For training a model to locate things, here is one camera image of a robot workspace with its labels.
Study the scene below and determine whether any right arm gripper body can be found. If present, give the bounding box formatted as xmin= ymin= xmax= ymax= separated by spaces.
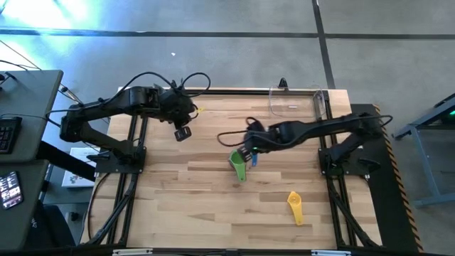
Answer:
xmin=245 ymin=122 xmax=285 ymax=152

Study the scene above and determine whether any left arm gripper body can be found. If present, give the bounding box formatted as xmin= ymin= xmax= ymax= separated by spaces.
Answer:
xmin=156 ymin=88 xmax=196 ymax=125

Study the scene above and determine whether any green measuring cup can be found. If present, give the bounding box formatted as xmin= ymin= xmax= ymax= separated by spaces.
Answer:
xmin=227 ymin=149 xmax=247 ymax=183

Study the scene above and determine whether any yellow measuring cup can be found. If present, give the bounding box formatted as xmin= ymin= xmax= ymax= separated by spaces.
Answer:
xmin=287 ymin=191 xmax=304 ymax=227

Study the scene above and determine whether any clear plastic basket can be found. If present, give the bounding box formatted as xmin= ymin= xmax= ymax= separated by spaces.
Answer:
xmin=268 ymin=84 xmax=326 ymax=120

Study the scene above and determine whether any white booklet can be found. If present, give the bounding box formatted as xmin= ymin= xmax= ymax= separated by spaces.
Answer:
xmin=61 ymin=146 xmax=101 ymax=188

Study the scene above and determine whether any black desk leg bar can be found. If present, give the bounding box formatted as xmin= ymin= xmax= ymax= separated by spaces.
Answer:
xmin=37 ymin=140 xmax=97 ymax=182

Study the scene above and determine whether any black hazard-striped floor mat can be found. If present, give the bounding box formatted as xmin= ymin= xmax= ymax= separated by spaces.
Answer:
xmin=350 ymin=103 xmax=424 ymax=253

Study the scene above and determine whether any dark gray desk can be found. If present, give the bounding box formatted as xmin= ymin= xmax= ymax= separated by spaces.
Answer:
xmin=0 ymin=70 xmax=64 ymax=164
xmin=0 ymin=159 xmax=50 ymax=252

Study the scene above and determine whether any blue-gray metal stand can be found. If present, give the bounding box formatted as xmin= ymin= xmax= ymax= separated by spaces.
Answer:
xmin=391 ymin=92 xmax=455 ymax=209

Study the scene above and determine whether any black keyboard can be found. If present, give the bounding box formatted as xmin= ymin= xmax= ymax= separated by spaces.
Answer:
xmin=0 ymin=116 xmax=23 ymax=155

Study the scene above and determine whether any black smartphone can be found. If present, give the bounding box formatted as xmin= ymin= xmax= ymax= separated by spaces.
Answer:
xmin=0 ymin=171 xmax=24 ymax=210

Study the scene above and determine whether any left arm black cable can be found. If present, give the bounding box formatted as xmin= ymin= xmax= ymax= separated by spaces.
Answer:
xmin=45 ymin=72 xmax=212 ymax=124

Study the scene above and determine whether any black aluminium table frame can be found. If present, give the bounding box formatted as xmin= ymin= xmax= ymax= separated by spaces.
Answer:
xmin=80 ymin=87 xmax=383 ymax=250

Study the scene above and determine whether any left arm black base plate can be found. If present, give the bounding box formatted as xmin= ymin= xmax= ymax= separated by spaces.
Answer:
xmin=94 ymin=146 xmax=147 ymax=174

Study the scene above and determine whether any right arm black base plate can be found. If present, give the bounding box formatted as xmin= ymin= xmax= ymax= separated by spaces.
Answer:
xmin=317 ymin=147 xmax=371 ymax=178

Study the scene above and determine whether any black cable with connector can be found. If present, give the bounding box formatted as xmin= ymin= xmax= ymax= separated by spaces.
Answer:
xmin=56 ymin=82 xmax=86 ymax=107

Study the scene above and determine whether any white table edge bracket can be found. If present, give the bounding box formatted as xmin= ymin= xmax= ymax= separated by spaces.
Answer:
xmin=112 ymin=248 xmax=154 ymax=256
xmin=311 ymin=250 xmax=352 ymax=256

